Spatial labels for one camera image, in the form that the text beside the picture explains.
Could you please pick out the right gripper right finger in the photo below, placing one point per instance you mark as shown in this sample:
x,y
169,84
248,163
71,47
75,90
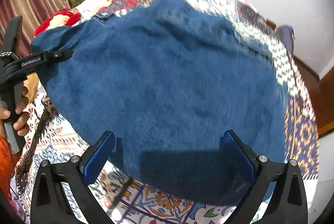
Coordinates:
x,y
288,203

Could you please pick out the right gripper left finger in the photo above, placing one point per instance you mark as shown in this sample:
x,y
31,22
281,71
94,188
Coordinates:
x,y
49,203

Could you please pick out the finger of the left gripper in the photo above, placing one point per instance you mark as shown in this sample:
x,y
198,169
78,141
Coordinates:
x,y
51,57

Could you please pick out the blue denim jacket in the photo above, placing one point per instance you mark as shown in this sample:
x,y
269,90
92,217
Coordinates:
x,y
169,80

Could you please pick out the person's left hand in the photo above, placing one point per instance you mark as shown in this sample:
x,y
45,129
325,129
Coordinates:
x,y
29,91

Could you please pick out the red plush toy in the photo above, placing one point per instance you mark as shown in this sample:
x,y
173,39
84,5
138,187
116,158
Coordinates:
x,y
63,18

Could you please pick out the patchwork patterned bedspread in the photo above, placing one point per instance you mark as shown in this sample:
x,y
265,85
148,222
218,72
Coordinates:
x,y
129,201

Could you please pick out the blue purple bag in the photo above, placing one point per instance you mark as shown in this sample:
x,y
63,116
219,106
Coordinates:
x,y
285,33

